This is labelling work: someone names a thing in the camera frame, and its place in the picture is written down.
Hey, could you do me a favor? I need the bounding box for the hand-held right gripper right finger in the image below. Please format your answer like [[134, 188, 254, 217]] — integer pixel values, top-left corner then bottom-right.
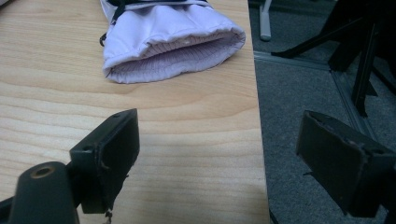
[[295, 109, 396, 218]]

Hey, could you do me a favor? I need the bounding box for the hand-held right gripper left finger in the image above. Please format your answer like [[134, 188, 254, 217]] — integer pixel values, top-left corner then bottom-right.
[[69, 108, 141, 215]]

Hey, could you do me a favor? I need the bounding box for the lavender fabric pouch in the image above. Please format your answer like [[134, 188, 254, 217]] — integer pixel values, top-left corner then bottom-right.
[[99, 0, 247, 85]]

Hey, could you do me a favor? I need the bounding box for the black metal stand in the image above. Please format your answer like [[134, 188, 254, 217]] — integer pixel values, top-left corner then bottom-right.
[[270, 0, 396, 118]]

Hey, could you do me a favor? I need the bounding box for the white table leg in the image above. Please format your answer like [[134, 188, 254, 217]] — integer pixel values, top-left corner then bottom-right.
[[259, 0, 273, 42]]

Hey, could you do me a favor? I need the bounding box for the grey floor rail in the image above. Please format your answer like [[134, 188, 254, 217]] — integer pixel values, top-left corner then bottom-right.
[[253, 50, 378, 142]]

